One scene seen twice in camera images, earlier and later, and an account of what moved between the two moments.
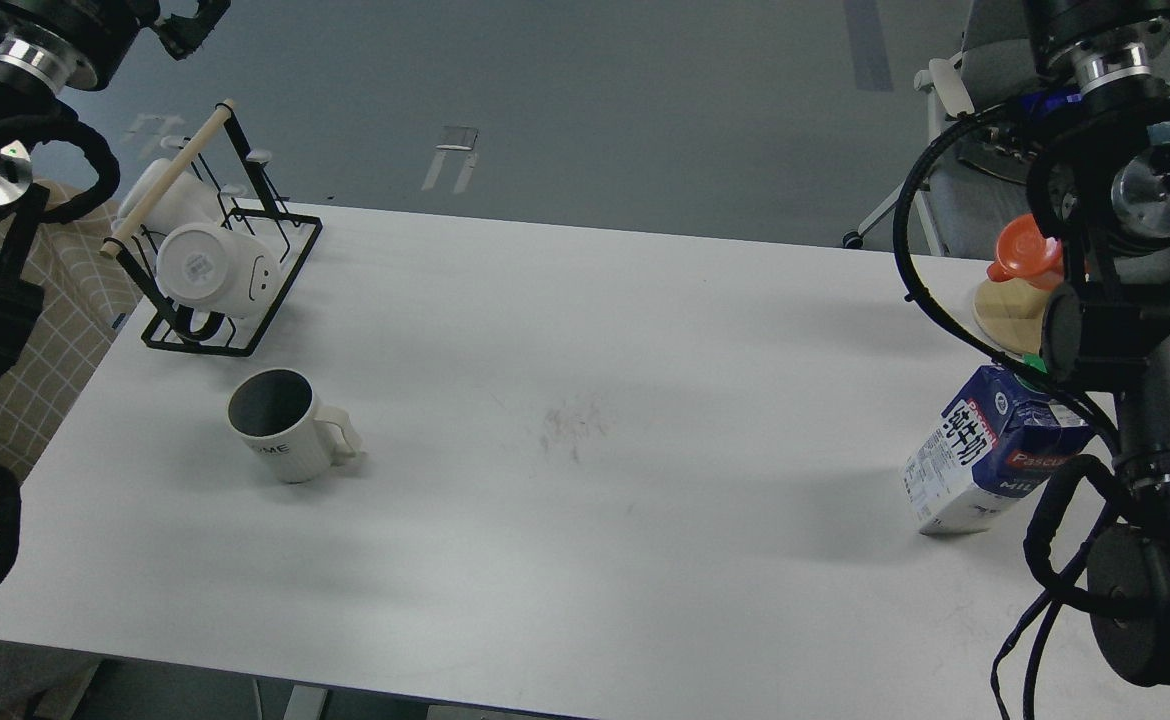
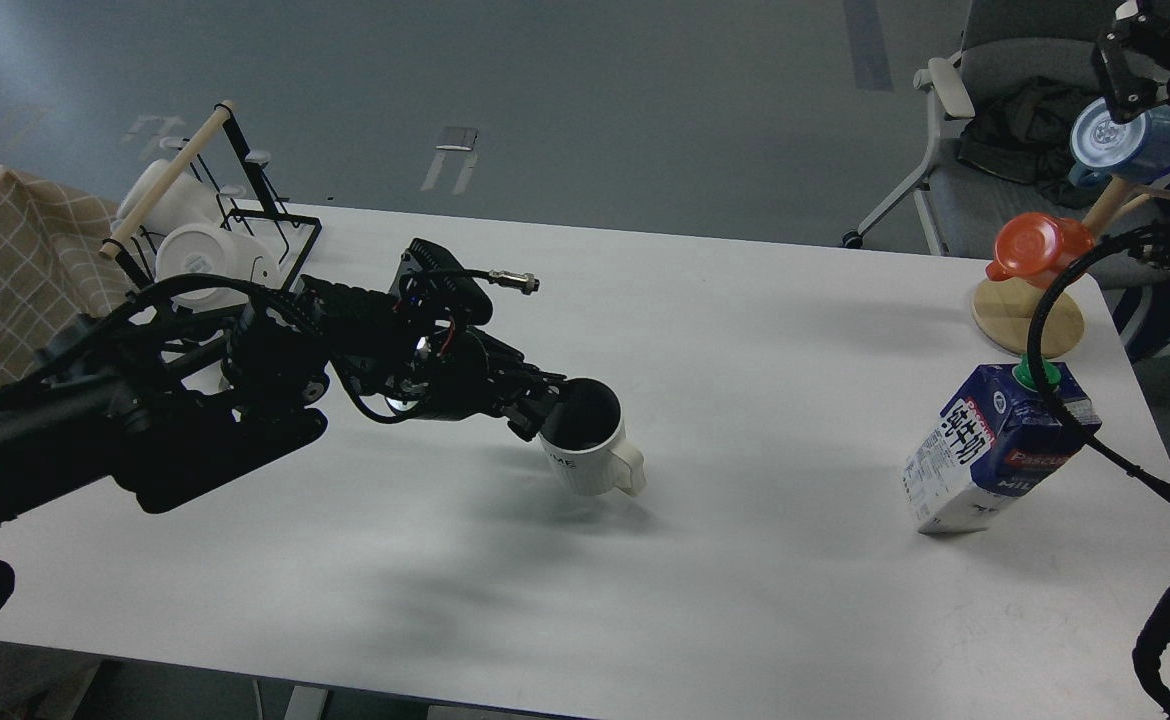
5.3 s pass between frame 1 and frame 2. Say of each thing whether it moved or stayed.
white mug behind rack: stayed
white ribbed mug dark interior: moved
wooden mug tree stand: stayed
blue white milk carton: stayed
